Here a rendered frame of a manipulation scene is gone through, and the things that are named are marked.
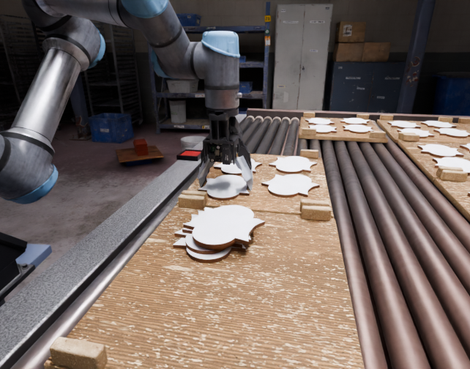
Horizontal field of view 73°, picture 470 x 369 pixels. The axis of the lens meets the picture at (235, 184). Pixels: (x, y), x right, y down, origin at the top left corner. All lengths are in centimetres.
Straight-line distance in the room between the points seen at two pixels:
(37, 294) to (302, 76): 501
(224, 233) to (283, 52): 482
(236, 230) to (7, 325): 35
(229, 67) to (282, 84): 463
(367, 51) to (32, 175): 523
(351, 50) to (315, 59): 60
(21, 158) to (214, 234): 46
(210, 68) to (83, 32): 43
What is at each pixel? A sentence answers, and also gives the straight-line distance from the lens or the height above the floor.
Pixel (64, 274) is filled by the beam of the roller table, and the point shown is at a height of 91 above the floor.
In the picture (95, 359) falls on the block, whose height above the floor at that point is 96.
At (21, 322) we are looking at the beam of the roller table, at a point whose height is 91.
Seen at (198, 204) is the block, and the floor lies 95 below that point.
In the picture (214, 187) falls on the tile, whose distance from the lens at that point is 79.
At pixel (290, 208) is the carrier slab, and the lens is 71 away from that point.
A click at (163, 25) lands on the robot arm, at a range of 67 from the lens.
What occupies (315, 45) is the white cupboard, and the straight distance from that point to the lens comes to 533.
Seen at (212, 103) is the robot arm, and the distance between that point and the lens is 69.
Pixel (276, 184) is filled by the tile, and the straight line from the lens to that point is 81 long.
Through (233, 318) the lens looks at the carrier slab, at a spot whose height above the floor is 94.
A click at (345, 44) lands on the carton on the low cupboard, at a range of 557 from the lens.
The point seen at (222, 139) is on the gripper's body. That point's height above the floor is 108.
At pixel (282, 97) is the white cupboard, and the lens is 532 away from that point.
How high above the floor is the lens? 126
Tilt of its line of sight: 23 degrees down
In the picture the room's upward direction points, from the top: straight up
